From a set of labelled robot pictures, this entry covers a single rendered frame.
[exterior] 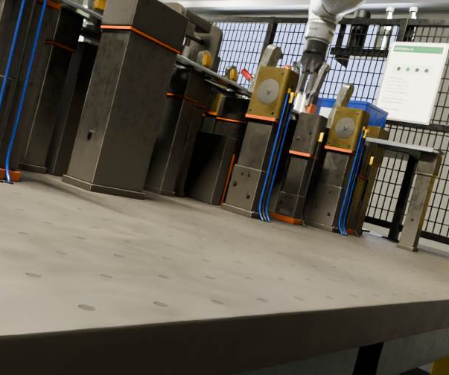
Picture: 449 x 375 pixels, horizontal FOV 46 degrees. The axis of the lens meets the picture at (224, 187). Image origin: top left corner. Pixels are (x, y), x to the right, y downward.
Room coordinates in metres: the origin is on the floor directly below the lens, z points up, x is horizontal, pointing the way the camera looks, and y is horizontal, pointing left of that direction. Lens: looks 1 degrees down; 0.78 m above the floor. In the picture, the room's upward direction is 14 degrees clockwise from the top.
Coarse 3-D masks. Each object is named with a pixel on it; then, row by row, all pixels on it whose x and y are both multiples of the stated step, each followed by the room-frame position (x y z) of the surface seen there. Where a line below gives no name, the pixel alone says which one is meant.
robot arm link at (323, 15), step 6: (312, 0) 1.63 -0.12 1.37; (318, 0) 1.59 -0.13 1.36; (312, 6) 1.62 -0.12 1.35; (318, 6) 1.59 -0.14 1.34; (312, 12) 1.63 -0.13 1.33; (318, 12) 1.60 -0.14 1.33; (324, 12) 1.58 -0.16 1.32; (312, 18) 1.63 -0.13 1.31; (318, 18) 1.61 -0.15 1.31; (324, 18) 1.61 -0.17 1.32; (330, 18) 1.60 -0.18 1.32; (336, 18) 1.60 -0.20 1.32; (336, 24) 1.63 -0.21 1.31
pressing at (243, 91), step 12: (60, 0) 0.90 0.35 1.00; (84, 12) 0.95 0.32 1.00; (84, 24) 1.04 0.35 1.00; (96, 24) 1.02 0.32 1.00; (84, 36) 1.12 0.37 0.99; (96, 36) 1.14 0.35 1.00; (180, 60) 1.16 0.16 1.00; (204, 72) 1.23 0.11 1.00; (216, 84) 1.35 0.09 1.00; (228, 84) 1.31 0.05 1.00; (228, 96) 1.44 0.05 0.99; (240, 96) 1.43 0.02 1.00
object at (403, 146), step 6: (366, 138) 1.61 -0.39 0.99; (372, 138) 1.60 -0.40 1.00; (384, 144) 1.68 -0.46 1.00; (390, 144) 1.57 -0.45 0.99; (396, 144) 1.56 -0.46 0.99; (402, 144) 1.54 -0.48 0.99; (408, 144) 1.53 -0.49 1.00; (402, 150) 1.64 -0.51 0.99; (408, 150) 1.63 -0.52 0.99; (414, 150) 1.62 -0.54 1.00; (420, 150) 1.60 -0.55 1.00; (426, 150) 1.50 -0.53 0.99; (432, 150) 1.49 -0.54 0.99; (438, 150) 1.51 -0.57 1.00
